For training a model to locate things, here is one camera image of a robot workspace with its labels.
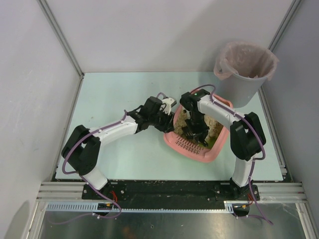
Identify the black slotted litter scoop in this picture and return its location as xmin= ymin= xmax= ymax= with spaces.
xmin=182 ymin=119 xmax=209 ymax=147

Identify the pink and green litter box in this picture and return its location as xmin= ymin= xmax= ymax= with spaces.
xmin=164 ymin=105 xmax=229 ymax=163

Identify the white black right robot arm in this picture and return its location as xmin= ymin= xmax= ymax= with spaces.
xmin=179 ymin=89 xmax=266 ymax=198

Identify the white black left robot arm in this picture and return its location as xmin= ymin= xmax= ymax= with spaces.
xmin=61 ymin=96 xmax=176 ymax=190

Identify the beige cat litter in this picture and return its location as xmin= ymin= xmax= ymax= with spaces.
xmin=174 ymin=110 xmax=223 ymax=141

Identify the grey waste bin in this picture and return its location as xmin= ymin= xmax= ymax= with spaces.
xmin=217 ymin=74 xmax=268 ymax=108

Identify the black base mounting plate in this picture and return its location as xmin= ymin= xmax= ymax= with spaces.
xmin=82 ymin=180 xmax=260 ymax=209

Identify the pink bin liner bag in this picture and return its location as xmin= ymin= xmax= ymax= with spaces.
xmin=213 ymin=41 xmax=279 ymax=81

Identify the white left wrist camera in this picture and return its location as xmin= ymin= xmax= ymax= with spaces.
xmin=161 ymin=97 xmax=176 ymax=115

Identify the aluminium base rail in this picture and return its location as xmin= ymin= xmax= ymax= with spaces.
xmin=37 ymin=182 xmax=308 ymax=203

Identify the left aluminium corner post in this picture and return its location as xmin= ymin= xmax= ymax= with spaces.
xmin=37 ymin=0 xmax=84 ymax=77

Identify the aluminium corner post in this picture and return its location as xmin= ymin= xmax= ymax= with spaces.
xmin=37 ymin=0 xmax=84 ymax=77
xmin=268 ymin=0 xmax=304 ymax=52

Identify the slotted grey cable duct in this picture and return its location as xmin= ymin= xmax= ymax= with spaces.
xmin=46 ymin=201 xmax=248 ymax=213

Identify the right aluminium corner post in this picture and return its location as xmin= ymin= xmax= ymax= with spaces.
xmin=268 ymin=0 xmax=304 ymax=52

